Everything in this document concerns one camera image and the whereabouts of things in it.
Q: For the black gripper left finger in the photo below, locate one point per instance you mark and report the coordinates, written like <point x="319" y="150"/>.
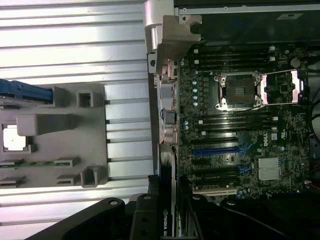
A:
<point x="147" y="220"/>

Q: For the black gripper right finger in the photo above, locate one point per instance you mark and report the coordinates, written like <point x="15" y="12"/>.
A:
<point x="197" y="220"/>

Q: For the white expansion slot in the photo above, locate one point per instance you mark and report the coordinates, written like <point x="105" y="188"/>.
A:
<point x="215" y="191"/>

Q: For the black expansion slot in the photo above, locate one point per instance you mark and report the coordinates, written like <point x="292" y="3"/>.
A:
<point x="215" y="171"/>

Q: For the blue expansion slot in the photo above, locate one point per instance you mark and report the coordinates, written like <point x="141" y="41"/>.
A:
<point x="215" y="151"/>

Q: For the silver chipset heatsink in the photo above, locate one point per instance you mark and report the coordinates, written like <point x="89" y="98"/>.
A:
<point x="268" y="168"/>

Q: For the grey plastic parts rack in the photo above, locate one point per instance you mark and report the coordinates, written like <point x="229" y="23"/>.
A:
<point x="87" y="150"/>

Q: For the green motherboard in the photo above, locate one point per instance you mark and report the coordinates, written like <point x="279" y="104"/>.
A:
<point x="287" y="140"/>

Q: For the green RAM stick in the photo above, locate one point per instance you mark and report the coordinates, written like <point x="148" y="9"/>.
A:
<point x="37" y="163"/>

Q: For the CPU socket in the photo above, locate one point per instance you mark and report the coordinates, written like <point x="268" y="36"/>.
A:
<point x="237" y="90"/>

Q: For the thin metal locking lever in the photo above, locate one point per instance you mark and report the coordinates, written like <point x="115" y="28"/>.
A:
<point x="222" y="72"/>

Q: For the silver CPU chip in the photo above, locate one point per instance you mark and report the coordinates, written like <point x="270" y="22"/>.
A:
<point x="15" y="140"/>

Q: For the black RAM slot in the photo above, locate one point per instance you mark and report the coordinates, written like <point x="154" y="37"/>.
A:
<point x="235" y="53"/>
<point x="235" y="61"/>

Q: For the metal socket cover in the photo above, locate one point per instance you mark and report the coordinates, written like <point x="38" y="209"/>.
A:
<point x="297" y="82"/>

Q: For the silver hard disk blue caddy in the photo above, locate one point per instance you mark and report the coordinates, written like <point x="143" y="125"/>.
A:
<point x="25" y="92"/>

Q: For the round coin cell battery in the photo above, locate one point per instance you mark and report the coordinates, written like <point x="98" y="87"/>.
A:
<point x="295" y="62"/>

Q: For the dark grey open PC case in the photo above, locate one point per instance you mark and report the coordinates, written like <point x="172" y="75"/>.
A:
<point x="250" y="22"/>

